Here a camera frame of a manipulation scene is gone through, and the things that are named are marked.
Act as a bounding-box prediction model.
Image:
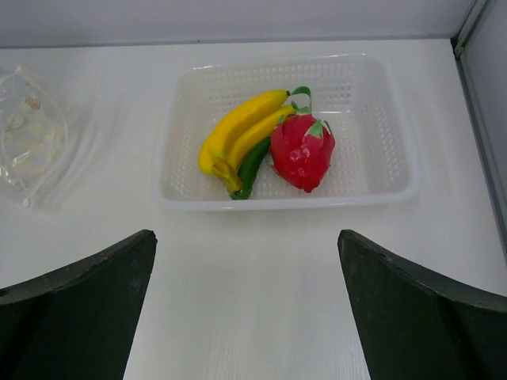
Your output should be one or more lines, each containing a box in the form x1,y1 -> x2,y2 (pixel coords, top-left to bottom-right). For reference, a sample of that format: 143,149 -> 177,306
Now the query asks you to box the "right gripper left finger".
1,230 -> 157,379

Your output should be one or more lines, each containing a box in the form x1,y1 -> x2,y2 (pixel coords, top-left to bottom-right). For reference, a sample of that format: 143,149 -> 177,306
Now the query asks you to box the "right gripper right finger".
337,230 -> 506,379

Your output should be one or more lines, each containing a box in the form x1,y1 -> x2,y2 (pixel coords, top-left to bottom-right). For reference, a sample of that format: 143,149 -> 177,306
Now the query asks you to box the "clear zip top bag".
1,66 -> 120,212

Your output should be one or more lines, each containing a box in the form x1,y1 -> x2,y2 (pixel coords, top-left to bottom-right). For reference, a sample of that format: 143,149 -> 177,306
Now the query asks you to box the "red fake dragon fruit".
269,103 -> 336,193

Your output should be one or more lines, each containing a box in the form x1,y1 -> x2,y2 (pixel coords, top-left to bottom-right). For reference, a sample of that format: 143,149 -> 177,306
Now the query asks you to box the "green fake chili pepper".
230,136 -> 271,200

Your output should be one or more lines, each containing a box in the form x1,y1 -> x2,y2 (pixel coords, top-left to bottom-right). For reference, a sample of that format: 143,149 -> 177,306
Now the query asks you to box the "yellow fake banana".
198,89 -> 295,193

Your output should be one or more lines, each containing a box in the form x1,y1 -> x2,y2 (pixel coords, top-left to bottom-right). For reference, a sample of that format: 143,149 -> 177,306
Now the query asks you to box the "clear plastic basket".
151,53 -> 422,211

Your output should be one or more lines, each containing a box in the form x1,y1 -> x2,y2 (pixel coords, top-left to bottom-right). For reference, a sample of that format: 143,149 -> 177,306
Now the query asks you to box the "right aluminium frame post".
452,1 -> 506,249

